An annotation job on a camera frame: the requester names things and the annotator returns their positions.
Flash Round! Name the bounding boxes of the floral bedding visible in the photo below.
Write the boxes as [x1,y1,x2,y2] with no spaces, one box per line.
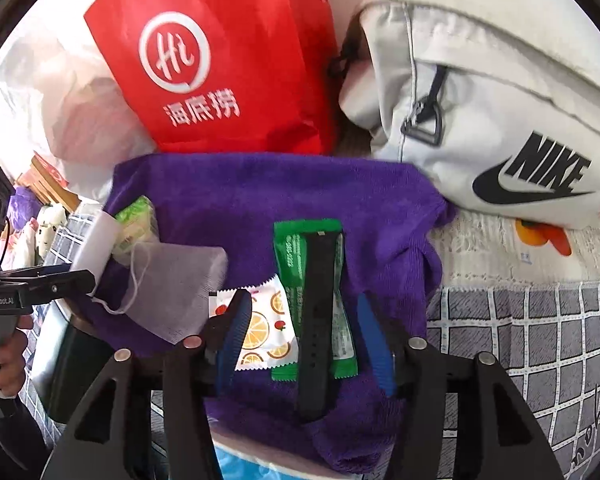
[0,186,67,270]

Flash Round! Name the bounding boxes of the green tissue packet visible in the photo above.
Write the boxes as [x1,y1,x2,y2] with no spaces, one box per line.
[111,195,159,266]

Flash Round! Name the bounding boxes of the purple towel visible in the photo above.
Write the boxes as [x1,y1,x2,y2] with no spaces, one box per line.
[76,152,456,476]

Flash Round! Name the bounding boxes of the orange print snack packet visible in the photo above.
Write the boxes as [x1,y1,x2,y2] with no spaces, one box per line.
[235,274,299,372]

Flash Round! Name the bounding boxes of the white Miniso plastic bag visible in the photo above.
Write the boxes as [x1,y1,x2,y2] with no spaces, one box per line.
[0,40,156,204]

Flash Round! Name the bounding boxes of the grey checked tablecloth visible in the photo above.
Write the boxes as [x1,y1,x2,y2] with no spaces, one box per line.
[17,209,600,480]

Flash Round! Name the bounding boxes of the red Haidilao paper bag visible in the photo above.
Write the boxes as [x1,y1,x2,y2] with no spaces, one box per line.
[84,0,340,154]

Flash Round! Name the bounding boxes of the person's left hand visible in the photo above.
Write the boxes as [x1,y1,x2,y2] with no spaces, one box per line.
[0,315,33,396]

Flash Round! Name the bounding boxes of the dark tea box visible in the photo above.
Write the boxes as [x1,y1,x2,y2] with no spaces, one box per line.
[30,300,114,424]

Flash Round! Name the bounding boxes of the grey Nike waist bag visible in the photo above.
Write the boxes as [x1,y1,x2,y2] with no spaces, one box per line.
[339,0,600,229]

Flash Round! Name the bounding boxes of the green wet wipe packet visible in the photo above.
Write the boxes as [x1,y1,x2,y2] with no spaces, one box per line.
[273,219,358,379]

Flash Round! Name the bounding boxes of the blue tissue pack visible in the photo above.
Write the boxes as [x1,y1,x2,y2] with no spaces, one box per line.
[214,443,310,480]

